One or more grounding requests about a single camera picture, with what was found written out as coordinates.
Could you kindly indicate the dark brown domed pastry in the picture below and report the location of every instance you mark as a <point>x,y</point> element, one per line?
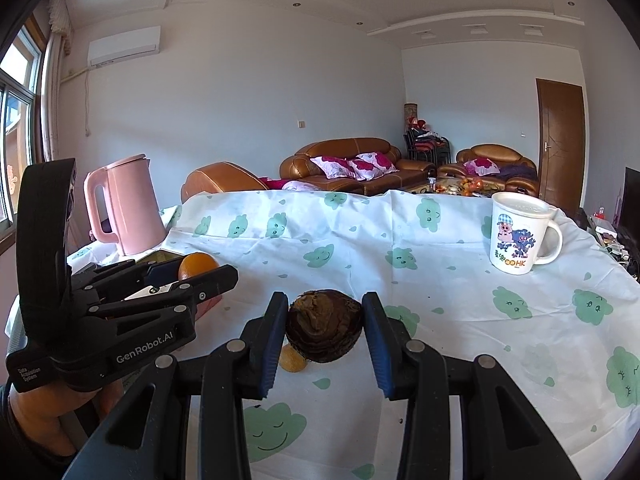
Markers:
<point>324,327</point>

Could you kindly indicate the person's left hand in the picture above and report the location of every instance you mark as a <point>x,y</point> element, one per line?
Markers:
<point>45,407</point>

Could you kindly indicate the cluttered coffee table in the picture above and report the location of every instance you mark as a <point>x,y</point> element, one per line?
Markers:
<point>450,187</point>

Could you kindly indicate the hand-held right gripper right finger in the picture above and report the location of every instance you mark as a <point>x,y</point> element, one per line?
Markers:
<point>375,340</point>

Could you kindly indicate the tall patterned vase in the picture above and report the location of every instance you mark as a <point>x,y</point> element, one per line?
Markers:
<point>410,112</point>

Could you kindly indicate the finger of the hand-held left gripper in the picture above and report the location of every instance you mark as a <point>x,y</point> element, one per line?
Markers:
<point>215,282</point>
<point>125,272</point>

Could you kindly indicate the pink tin box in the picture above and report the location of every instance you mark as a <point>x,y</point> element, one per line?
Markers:
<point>207,308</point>

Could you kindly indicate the long brown leather sofa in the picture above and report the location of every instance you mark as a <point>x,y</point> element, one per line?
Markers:
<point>345,147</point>

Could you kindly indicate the pale pink pillow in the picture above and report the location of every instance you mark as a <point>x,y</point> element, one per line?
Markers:
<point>300,186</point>

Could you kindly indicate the white green cloud tablecloth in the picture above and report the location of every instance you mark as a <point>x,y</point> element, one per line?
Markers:
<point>450,310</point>

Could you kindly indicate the pink electric kettle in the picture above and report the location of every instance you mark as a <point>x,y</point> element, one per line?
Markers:
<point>135,205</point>

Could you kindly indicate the person's left forearm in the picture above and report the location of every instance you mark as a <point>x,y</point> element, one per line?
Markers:
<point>25,455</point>

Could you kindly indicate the white wall air conditioner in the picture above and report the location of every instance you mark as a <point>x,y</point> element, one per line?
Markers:
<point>125,47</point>

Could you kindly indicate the window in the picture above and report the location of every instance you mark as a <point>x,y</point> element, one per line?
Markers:
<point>17,125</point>

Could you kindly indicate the small tan round fruit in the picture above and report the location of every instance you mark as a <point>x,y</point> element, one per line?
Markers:
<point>292,360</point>

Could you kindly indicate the white magenta floral pillow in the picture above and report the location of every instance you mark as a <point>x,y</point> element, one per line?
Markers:
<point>332,166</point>
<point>372,165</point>
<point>480,165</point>

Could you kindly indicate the stacked black chairs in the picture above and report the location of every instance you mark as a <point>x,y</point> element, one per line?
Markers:
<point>427,146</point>

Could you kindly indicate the cluttered television stand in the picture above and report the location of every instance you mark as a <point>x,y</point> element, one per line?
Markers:
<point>610,240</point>

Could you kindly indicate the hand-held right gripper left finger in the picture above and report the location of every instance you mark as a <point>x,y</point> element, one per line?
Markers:
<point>272,340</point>

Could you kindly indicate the black flat television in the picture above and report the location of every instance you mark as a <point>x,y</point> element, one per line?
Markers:
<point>631,200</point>

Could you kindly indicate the brown wooden door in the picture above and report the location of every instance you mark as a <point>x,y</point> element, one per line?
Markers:
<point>560,145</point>

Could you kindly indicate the white cartoon mug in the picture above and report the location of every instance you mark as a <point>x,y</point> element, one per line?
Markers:
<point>517,240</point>

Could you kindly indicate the oval orange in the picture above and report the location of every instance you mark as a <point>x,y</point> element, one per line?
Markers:
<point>197,265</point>

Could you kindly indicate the brown leather armchair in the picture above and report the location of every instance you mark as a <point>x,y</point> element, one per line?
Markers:
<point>220,180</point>
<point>492,152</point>

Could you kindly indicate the pale pink curtain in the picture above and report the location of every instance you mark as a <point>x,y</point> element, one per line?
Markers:
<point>55,85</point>

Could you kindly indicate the purple blanket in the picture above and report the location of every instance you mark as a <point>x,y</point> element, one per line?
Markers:
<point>515,171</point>

